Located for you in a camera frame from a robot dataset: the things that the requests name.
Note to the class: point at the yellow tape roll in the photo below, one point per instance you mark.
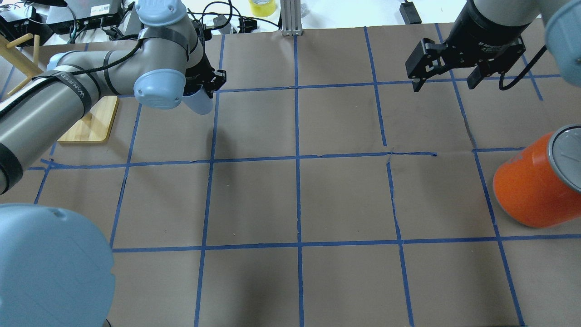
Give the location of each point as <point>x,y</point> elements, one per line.
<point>262,8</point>

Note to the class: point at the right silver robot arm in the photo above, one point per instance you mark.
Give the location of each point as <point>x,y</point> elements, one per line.
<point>561,19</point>

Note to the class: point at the orange can container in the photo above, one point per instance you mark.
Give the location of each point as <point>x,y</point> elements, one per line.
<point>541,186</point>

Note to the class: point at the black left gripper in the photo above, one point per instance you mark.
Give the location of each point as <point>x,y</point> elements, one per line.
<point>198,73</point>

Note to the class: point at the light blue plastic cup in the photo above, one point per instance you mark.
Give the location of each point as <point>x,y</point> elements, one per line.
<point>199,101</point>

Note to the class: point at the wooden cup rack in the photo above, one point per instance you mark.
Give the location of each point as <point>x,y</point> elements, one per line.
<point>94,127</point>

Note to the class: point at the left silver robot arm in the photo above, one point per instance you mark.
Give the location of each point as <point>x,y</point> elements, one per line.
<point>56,264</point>

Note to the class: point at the aluminium frame post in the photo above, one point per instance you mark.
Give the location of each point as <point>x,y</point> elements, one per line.
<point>291,19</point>

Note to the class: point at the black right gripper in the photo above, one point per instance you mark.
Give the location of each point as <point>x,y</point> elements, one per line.
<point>476,28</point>

